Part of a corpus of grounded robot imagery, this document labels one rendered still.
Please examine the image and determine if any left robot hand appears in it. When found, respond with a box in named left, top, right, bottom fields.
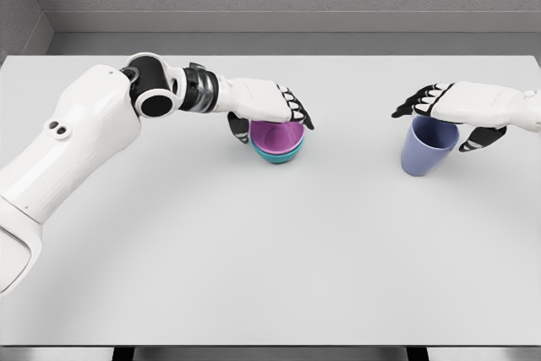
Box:
left=227, top=77, right=315, bottom=145

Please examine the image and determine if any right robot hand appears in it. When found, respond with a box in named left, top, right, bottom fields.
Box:
left=391, top=80, right=525, bottom=153

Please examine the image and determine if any purple bowl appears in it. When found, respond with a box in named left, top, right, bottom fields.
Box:
left=249, top=120, right=306, bottom=156

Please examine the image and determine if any blue cup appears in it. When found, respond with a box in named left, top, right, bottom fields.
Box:
left=401, top=115, right=461, bottom=178

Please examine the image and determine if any teal bowl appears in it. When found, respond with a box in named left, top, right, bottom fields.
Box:
left=252, top=137, right=306, bottom=166

